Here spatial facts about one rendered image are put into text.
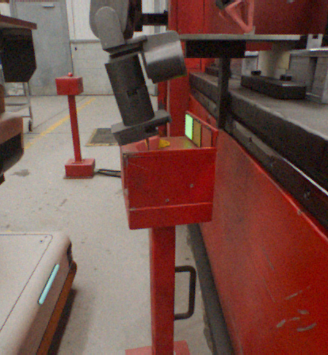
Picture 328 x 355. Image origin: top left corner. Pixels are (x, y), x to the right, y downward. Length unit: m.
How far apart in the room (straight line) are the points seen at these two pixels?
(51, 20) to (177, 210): 7.85
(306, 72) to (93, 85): 7.54
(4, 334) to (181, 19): 1.47
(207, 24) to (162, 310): 1.34
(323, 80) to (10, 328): 0.95
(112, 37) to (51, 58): 7.79
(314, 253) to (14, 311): 0.84
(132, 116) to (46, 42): 7.82
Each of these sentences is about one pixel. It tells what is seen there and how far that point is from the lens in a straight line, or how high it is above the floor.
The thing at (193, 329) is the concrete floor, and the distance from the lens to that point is 1.28.
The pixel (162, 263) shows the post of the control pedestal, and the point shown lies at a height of 0.52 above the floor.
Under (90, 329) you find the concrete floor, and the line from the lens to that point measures 1.30.
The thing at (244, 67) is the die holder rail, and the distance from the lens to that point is 1.17.
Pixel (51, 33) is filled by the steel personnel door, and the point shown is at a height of 1.43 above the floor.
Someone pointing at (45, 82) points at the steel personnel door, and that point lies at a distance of 8.37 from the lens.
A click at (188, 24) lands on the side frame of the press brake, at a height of 1.10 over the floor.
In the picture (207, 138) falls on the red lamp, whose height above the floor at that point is 0.82.
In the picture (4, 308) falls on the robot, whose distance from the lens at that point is 1.05.
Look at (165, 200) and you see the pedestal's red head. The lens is 0.55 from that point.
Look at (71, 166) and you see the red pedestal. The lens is 2.61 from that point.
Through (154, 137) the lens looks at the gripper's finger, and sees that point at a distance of 0.52.
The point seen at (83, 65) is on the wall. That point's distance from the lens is 8.12.
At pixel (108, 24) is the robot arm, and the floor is 1.00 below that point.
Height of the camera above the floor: 0.96
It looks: 23 degrees down
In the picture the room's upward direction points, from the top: straight up
